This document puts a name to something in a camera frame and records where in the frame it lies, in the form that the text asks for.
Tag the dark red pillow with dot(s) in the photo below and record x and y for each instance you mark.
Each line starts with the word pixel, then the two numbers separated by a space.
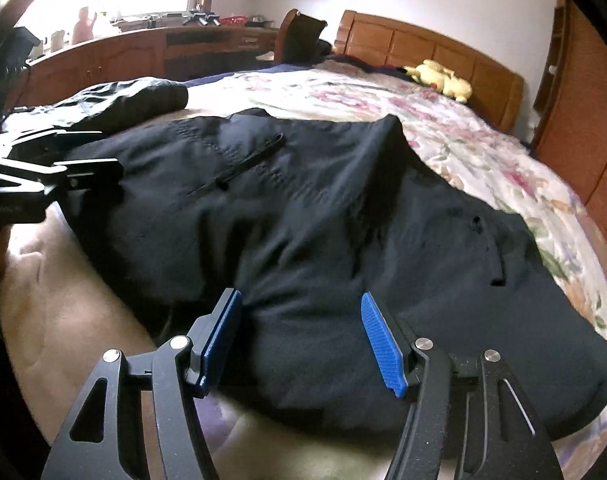
pixel 363 64

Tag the wooden chair with dark cushion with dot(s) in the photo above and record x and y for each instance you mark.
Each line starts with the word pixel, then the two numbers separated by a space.
pixel 303 35

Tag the white cup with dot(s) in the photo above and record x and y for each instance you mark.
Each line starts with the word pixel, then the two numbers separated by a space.
pixel 56 41

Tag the black coat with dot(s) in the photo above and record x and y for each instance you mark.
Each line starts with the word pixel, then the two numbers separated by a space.
pixel 308 235

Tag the black metal gadget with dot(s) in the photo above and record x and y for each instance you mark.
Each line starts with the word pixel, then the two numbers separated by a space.
pixel 202 18

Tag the yellow plush toy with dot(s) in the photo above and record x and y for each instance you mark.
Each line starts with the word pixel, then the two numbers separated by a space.
pixel 443 77

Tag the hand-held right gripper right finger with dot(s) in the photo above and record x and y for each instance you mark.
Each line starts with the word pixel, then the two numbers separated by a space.
pixel 383 350

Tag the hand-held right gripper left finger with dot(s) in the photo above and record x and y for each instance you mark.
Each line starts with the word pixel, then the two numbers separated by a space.
pixel 223 340

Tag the navy blue bed sheet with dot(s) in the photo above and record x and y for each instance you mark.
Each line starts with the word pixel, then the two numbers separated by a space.
pixel 243 71

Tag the wooden wardrobe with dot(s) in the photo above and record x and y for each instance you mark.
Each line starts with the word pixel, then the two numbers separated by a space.
pixel 583 110

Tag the pink vase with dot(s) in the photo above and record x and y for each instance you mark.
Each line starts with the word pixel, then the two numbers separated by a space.
pixel 83 27

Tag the dark grey folded garment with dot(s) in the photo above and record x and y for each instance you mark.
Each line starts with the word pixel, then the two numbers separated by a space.
pixel 133 97

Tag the wooden bed headboard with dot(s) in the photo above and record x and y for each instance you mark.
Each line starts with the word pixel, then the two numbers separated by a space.
pixel 413 45

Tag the floral bedspread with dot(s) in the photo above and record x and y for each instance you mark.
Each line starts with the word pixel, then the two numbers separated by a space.
pixel 458 135

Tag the red basket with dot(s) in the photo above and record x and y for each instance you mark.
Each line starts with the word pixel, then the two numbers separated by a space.
pixel 232 21

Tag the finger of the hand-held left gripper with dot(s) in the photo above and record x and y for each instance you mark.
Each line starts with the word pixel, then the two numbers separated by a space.
pixel 58 137
pixel 83 172

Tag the wooden desk cabinet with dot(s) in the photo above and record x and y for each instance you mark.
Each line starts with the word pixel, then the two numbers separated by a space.
pixel 133 55

